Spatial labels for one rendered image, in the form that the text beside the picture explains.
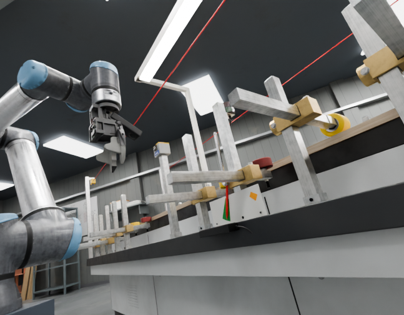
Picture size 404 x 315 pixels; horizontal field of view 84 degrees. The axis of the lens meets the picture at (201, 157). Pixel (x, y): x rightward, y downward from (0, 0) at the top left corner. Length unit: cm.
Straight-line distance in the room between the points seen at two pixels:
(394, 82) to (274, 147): 516
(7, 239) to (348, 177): 105
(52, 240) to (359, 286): 99
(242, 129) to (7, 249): 551
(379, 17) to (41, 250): 101
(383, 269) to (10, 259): 96
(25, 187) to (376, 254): 115
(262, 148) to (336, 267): 513
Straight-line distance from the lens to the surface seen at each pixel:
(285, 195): 96
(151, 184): 654
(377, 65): 64
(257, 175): 78
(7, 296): 89
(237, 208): 81
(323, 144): 88
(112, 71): 87
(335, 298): 97
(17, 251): 91
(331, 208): 62
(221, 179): 70
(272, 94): 75
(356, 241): 66
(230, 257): 92
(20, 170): 120
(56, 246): 95
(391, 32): 53
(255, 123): 597
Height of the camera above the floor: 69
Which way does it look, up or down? 18 degrees up
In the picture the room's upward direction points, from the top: 13 degrees counter-clockwise
